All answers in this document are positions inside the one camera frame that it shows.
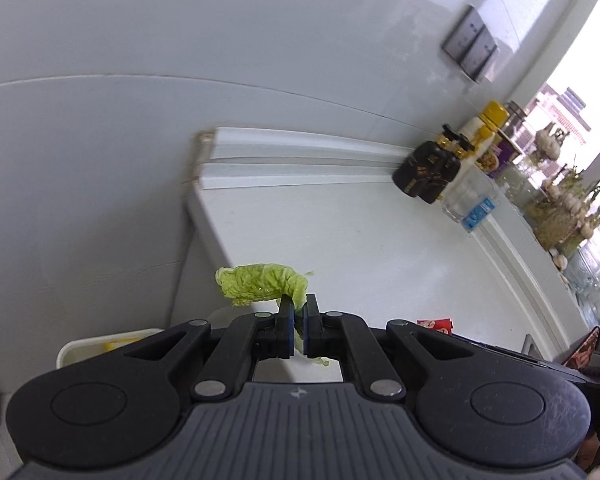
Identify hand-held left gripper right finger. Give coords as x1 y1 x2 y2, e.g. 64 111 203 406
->
302 294 488 402

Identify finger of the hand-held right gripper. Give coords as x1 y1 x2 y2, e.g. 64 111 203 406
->
452 334 600 386

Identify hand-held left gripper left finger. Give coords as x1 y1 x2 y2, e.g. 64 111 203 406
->
110 294 297 402

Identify napa cabbage leaf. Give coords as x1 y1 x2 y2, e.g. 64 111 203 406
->
215 263 331 367

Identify cream plastic waste bin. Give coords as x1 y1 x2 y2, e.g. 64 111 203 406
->
56 328 163 369

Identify clear glass jar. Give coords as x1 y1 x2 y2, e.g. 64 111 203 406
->
562 255 600 327

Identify red snack wrapper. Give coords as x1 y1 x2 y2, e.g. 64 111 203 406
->
416 317 454 337

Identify white counter cabinet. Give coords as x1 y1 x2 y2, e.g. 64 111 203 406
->
169 180 233 323

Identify spray bottle with blue label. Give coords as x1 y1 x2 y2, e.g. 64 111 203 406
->
462 192 502 234

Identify clear drinking glass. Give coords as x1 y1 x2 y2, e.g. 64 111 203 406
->
442 180 482 222

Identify white backsplash trim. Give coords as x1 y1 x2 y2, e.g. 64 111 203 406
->
195 127 417 192

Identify black bottle with gold neck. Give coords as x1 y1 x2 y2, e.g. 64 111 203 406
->
392 122 456 199
420 132 476 205

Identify purple instant noodle cup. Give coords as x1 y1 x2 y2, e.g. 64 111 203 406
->
480 139 522 179

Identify white bottle with yellow cap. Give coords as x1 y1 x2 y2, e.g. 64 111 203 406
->
459 101 510 172

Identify metal flask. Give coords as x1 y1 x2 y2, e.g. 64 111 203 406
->
502 101 531 137

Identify grey wall socket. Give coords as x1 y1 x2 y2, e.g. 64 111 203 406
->
441 5 486 62
460 27 500 84

